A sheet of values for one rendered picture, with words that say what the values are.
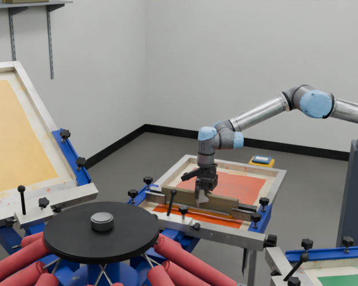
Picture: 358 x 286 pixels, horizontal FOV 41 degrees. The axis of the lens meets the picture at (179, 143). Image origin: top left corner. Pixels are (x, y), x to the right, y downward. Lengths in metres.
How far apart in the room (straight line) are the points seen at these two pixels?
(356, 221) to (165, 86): 4.01
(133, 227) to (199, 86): 4.73
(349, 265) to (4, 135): 1.49
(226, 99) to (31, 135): 3.96
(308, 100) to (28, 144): 1.20
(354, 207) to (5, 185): 1.63
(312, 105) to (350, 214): 0.71
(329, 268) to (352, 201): 0.68
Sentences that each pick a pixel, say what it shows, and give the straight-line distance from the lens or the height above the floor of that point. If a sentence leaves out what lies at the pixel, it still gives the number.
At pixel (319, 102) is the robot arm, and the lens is 2.08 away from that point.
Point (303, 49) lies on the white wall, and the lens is 5.60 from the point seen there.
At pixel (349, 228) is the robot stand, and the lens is 2.59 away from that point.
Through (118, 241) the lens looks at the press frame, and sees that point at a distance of 1.26.
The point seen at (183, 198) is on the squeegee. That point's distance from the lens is 2.16.
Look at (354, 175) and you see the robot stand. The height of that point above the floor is 1.08.
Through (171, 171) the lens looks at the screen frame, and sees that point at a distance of 2.53.
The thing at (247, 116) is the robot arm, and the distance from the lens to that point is 2.16.
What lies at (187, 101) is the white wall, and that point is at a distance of 6.05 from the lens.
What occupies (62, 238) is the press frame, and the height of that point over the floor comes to 1.32.
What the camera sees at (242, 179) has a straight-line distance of 2.56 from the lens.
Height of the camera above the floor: 1.96
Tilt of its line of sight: 19 degrees down
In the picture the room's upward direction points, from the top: 1 degrees clockwise
